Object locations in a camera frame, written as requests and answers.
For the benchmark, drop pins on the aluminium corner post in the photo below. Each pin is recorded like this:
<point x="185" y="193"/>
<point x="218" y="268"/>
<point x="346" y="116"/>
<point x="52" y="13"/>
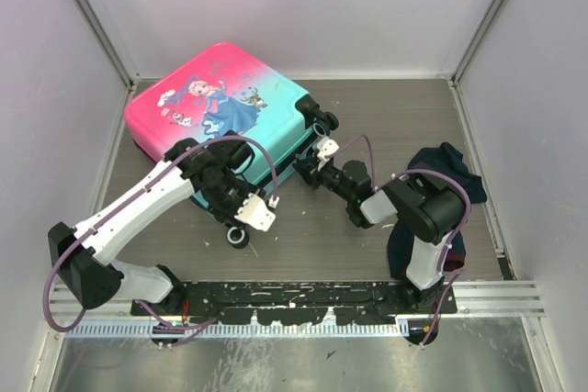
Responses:
<point x="490" y="15"/>
<point x="105" y="42"/>

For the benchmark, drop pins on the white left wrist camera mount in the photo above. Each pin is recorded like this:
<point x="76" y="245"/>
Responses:
<point x="255" y="213"/>

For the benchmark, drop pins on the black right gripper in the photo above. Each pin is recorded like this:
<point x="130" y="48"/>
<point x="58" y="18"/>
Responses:
<point x="307" y="167"/>

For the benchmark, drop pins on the aluminium frame rail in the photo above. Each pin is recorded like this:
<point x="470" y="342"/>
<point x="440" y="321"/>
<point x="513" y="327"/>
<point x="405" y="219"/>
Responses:
<point x="473" y="299"/>

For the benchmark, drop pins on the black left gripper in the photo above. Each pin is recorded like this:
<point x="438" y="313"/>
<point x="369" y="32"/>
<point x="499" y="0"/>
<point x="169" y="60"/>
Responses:
<point x="229" y="213"/>

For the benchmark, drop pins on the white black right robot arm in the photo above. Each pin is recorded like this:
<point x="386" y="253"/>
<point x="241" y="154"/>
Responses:
<point x="430" y="209"/>

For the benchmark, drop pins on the pink teal suitcase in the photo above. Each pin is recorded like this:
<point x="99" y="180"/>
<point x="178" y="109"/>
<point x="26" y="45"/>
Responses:
<point x="225" y="90"/>

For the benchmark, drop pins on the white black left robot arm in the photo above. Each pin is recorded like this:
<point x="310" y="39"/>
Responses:
<point x="85" y="256"/>

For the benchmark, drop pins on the aluminium left corner post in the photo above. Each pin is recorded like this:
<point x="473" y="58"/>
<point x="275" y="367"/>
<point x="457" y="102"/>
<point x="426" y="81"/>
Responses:
<point x="105" y="42"/>

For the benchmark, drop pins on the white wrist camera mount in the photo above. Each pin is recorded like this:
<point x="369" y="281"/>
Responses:
<point x="255" y="213"/>
<point x="326" y="148"/>

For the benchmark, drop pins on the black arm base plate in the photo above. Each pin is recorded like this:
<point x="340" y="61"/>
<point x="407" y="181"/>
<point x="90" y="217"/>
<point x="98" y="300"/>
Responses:
<point x="362" y="303"/>

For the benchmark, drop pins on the white slotted cable duct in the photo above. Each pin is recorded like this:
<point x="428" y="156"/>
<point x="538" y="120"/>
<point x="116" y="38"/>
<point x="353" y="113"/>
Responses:
<point x="144" y="328"/>

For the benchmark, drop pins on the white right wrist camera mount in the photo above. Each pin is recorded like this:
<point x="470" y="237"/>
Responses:
<point x="326" y="148"/>

